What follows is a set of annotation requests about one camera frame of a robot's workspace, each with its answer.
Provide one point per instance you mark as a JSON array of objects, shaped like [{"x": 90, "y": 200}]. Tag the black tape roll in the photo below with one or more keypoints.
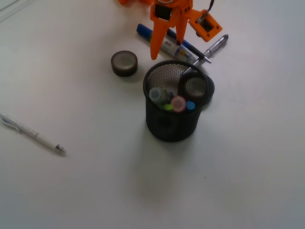
[
  {"x": 196, "y": 87},
  {"x": 124, "y": 63}
]

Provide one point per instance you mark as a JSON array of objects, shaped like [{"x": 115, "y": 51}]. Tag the silver ballpoint pen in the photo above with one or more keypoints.
[{"x": 212, "y": 50}]

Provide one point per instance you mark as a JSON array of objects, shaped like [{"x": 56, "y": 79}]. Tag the black mesh pen holder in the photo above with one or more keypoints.
[{"x": 165, "y": 125}]

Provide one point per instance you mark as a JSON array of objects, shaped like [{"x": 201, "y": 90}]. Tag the green highlighter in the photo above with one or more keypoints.
[{"x": 166, "y": 107}]

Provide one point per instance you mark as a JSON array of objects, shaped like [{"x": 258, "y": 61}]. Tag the blue whiteboard marker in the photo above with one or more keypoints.
[{"x": 168, "y": 46}]

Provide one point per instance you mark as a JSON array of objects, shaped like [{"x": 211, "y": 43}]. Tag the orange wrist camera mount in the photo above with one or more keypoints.
[{"x": 204, "y": 24}]

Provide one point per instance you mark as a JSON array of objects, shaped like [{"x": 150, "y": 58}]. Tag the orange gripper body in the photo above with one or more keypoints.
[{"x": 167, "y": 9}]

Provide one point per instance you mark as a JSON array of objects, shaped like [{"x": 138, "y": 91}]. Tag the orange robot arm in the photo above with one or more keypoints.
[{"x": 166, "y": 14}]

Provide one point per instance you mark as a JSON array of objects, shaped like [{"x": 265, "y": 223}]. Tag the blue highlighter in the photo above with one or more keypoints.
[{"x": 190, "y": 106}]

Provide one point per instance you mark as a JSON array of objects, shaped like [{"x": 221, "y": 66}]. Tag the white dotted pen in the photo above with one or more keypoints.
[{"x": 38, "y": 137}]

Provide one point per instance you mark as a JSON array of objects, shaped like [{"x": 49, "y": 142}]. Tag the black tape roll behind holder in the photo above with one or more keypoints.
[{"x": 196, "y": 87}]

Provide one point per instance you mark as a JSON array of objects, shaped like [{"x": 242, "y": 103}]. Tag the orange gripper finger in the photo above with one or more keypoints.
[
  {"x": 181, "y": 22},
  {"x": 160, "y": 28}
]

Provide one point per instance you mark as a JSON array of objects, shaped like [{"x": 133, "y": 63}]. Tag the red whiteboard marker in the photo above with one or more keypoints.
[{"x": 178, "y": 104}]

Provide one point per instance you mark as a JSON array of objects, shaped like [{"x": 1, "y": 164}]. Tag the blue black ballpoint pen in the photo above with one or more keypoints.
[{"x": 187, "y": 45}]

